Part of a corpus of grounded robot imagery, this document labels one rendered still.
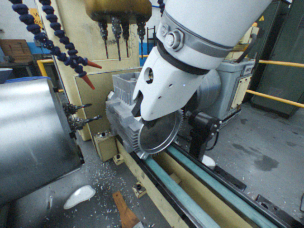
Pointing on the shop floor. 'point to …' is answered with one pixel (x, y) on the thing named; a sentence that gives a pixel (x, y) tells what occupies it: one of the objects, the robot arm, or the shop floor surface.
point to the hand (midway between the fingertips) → (149, 118)
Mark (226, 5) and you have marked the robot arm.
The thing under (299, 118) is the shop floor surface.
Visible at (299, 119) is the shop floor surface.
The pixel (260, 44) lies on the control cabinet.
